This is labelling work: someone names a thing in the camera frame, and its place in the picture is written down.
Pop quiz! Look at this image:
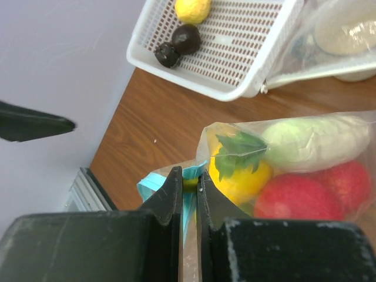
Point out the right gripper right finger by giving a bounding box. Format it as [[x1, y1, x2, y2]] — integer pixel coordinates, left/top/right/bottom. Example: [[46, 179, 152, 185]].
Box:
[[196, 172, 375, 281]]

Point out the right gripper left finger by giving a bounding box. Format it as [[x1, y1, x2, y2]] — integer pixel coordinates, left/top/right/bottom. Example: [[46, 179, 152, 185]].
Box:
[[1, 166, 183, 281]]

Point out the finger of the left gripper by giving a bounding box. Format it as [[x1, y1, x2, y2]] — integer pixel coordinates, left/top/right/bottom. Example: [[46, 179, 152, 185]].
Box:
[[1, 102, 76, 142]]

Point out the yellow pear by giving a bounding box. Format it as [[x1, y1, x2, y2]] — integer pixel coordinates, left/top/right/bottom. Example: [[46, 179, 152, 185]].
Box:
[[208, 157, 274, 206]]

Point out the large red apple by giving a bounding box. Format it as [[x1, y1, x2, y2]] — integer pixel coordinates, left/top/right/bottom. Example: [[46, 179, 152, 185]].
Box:
[[253, 174, 345, 220]]

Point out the blue zip top bag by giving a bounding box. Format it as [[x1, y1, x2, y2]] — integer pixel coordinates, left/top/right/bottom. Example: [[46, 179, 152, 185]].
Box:
[[137, 110, 376, 253]]

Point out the small red fruit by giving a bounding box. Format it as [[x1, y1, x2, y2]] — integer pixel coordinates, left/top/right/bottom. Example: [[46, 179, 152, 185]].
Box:
[[311, 160, 372, 218]]

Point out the dark purple passion fruit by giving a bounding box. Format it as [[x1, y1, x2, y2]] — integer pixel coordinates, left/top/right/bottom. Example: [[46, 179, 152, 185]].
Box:
[[172, 23, 202, 55]]

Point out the yellow apple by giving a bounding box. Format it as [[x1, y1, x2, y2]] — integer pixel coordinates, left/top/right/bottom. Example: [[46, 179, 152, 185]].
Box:
[[174, 0, 212, 25]]

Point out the white plastic basket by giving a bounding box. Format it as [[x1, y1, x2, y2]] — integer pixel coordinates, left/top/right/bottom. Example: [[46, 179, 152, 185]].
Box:
[[127, 1, 304, 102]]

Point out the pile of spotted plastic bags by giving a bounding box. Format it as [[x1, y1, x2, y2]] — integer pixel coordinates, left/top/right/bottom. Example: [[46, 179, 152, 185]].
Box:
[[261, 1, 375, 93]]

